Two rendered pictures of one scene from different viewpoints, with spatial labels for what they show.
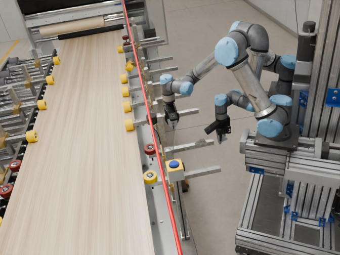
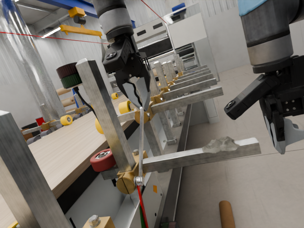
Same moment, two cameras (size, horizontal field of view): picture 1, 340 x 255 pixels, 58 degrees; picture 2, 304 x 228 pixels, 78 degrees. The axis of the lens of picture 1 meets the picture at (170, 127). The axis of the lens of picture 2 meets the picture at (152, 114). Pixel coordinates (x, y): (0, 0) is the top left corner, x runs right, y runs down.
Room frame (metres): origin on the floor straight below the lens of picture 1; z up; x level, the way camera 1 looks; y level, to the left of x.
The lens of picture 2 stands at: (1.12, -0.24, 1.09)
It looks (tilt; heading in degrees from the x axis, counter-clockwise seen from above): 12 degrees down; 24
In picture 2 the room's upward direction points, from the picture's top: 19 degrees counter-clockwise
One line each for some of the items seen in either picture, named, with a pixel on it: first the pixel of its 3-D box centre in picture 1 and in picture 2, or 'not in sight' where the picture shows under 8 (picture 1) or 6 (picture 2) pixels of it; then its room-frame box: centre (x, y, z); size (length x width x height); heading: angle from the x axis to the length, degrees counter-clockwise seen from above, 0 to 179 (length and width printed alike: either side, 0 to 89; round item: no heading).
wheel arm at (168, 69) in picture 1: (150, 72); (177, 81); (2.55, 0.10, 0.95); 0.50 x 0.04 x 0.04; 95
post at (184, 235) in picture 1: (180, 209); not in sight; (1.00, 0.01, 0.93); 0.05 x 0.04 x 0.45; 5
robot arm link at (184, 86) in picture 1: (183, 86); not in sight; (1.54, -0.11, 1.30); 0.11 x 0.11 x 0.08; 53
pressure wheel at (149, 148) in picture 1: (151, 153); (109, 169); (1.54, 0.14, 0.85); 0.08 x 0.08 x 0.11
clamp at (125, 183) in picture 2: (165, 153); (133, 170); (1.53, 0.06, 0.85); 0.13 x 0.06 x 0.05; 5
